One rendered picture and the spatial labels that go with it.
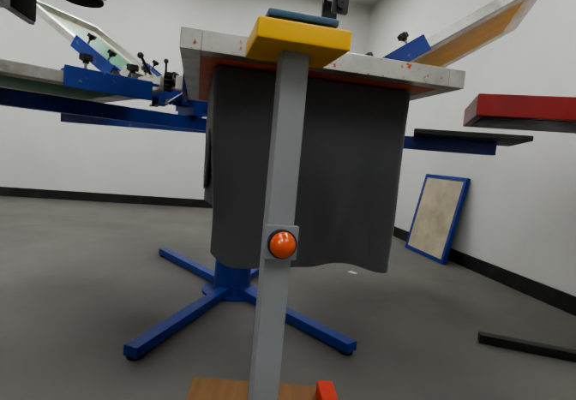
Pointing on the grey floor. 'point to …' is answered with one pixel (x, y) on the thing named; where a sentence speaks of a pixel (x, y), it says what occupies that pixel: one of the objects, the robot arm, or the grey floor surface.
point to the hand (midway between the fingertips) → (334, 10)
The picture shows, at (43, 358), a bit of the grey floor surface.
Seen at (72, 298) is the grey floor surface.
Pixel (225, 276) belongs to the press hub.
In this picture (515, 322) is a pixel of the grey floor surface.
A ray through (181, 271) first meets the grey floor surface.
